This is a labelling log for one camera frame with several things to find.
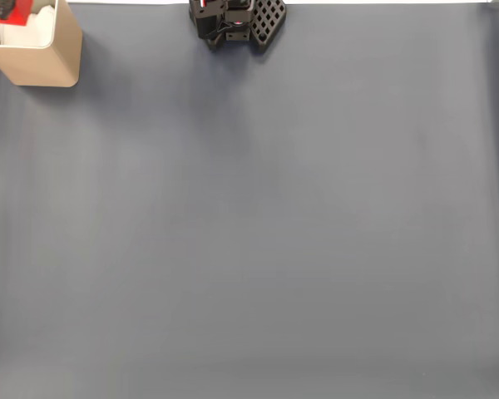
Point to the beige box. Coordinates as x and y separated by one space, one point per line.
41 64

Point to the white padding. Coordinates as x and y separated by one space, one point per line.
33 31

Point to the grey mat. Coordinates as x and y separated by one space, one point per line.
233 228

